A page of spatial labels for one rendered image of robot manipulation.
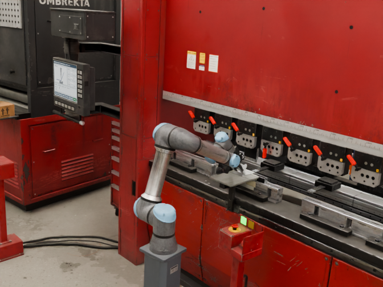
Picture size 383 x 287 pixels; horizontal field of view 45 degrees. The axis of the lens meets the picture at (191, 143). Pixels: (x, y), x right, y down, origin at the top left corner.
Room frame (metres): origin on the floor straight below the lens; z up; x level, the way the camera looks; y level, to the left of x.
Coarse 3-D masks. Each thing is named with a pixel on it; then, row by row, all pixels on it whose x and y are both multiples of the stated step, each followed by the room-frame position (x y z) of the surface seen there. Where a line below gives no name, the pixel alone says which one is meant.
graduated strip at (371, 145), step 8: (176, 96) 3.30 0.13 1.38; (184, 96) 3.24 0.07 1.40; (208, 104) 3.07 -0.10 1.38; (216, 104) 3.02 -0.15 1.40; (232, 112) 2.92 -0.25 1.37; (240, 112) 2.87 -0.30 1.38; (248, 112) 2.82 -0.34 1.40; (264, 120) 2.73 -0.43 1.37; (272, 120) 2.69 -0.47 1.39; (280, 120) 2.65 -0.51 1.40; (296, 128) 2.57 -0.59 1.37; (304, 128) 2.53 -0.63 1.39; (312, 128) 2.49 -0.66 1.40; (328, 136) 2.42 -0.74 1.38; (336, 136) 2.39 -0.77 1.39; (344, 136) 2.35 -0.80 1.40; (360, 144) 2.29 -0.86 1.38; (368, 144) 2.26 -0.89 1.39; (376, 144) 2.23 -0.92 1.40
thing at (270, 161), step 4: (268, 160) 3.01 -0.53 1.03; (272, 160) 3.01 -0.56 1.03; (260, 164) 2.99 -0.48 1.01; (264, 164) 2.97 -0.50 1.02; (268, 164) 2.96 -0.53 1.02; (272, 164) 2.94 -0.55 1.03; (276, 164) 2.94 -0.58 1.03; (280, 164) 2.97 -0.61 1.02; (260, 168) 2.92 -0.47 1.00; (264, 168) 2.92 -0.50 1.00; (268, 168) 2.93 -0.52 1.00; (272, 168) 2.92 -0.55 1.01; (276, 168) 2.92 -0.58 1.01; (280, 168) 2.96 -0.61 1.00; (256, 172) 2.85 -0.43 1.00
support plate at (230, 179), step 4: (232, 172) 2.82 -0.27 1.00; (212, 176) 2.72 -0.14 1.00; (216, 176) 2.72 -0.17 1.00; (220, 176) 2.73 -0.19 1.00; (224, 176) 2.73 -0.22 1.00; (228, 176) 2.74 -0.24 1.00; (232, 176) 2.74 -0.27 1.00; (236, 176) 2.75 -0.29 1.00; (240, 176) 2.75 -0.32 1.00; (244, 176) 2.75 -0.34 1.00; (248, 176) 2.76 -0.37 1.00; (252, 176) 2.76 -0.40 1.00; (256, 176) 2.77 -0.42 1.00; (216, 180) 2.66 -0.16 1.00; (220, 180) 2.66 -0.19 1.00; (224, 180) 2.66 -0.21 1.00; (228, 180) 2.67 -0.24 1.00; (232, 180) 2.67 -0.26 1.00; (236, 180) 2.67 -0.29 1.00; (240, 180) 2.68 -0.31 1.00; (244, 180) 2.68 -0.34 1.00; (248, 180) 2.69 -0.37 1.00; (228, 184) 2.59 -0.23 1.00; (232, 184) 2.59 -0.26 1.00; (236, 184) 2.61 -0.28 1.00
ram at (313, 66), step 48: (192, 0) 3.22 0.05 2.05; (240, 0) 2.92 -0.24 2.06; (288, 0) 2.67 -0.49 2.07; (336, 0) 2.47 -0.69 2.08; (192, 48) 3.21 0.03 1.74; (240, 48) 2.90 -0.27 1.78; (288, 48) 2.65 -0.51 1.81; (336, 48) 2.44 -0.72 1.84; (192, 96) 3.19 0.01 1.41; (240, 96) 2.88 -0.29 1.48; (288, 96) 2.62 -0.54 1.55; (336, 96) 2.41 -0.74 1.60; (336, 144) 2.38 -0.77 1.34
